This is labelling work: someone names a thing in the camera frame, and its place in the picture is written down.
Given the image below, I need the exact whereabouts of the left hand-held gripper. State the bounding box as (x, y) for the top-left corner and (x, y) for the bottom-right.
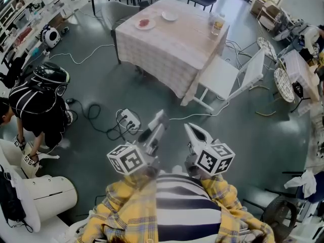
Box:
(106, 109), (170, 176)

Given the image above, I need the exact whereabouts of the white bowl with dark item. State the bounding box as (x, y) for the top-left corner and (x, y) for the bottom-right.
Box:
(161, 10), (179, 22)

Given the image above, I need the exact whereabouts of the white power strip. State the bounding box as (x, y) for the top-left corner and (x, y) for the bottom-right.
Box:
(120, 109), (142, 130)

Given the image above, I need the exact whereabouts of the gold wire chair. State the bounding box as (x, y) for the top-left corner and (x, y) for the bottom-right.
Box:
(257, 36), (278, 63)
(273, 67), (296, 103)

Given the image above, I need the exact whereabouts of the black office chair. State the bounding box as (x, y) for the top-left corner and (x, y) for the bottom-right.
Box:
(0, 57), (26, 88)

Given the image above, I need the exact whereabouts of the clear bottle yellow label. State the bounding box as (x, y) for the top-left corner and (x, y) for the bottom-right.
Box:
(211, 14), (226, 36)

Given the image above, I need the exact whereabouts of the white shallow plate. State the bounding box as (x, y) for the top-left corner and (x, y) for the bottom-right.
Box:
(135, 18), (156, 31)

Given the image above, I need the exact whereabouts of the white folding chair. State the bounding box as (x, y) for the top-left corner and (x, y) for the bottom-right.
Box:
(193, 47), (270, 112)

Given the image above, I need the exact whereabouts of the cardboard box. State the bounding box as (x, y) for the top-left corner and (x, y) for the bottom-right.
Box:
(250, 0), (281, 17)

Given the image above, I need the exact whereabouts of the person's right forearm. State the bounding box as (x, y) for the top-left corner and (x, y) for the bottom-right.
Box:
(199, 173), (276, 243)

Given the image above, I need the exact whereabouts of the black dome backpack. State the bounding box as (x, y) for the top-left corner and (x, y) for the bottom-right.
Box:
(31, 61), (71, 97)

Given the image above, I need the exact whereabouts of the white shelving rack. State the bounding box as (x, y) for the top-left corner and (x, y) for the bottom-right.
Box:
(0, 0), (84, 60)

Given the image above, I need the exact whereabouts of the black bag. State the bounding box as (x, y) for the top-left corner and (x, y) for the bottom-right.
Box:
(0, 165), (27, 227)

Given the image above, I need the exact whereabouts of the person's left forearm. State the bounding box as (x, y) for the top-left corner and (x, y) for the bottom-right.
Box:
(75, 172), (159, 243)

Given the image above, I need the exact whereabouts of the grey armchair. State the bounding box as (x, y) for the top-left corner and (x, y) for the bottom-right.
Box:
(101, 0), (140, 39)

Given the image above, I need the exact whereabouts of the white floor cable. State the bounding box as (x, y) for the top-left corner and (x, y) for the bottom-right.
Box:
(169, 101), (230, 121)
(48, 44), (116, 65)

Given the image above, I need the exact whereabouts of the white cloth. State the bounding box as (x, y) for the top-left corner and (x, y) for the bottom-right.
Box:
(283, 170), (317, 198)

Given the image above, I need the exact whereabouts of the white rounded cabinet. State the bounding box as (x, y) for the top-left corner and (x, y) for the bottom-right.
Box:
(24, 175), (78, 224)

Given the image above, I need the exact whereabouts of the white black round carrier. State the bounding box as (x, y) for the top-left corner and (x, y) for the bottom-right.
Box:
(40, 25), (62, 48)

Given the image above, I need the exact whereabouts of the checked tablecloth table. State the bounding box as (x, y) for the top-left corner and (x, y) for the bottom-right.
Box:
(280, 49), (321, 103)

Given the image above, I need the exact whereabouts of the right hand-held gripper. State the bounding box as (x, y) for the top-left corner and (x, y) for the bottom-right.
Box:
(184, 122), (236, 180)

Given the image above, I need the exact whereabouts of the white curved armchair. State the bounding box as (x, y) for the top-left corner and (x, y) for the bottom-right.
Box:
(0, 138), (41, 234)

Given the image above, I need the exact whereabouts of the pink floral tablecloth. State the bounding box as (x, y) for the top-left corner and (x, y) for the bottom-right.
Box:
(115, 0), (230, 106)

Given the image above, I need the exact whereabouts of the person's striped shirt torso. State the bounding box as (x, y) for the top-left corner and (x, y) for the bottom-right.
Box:
(154, 166), (223, 243)

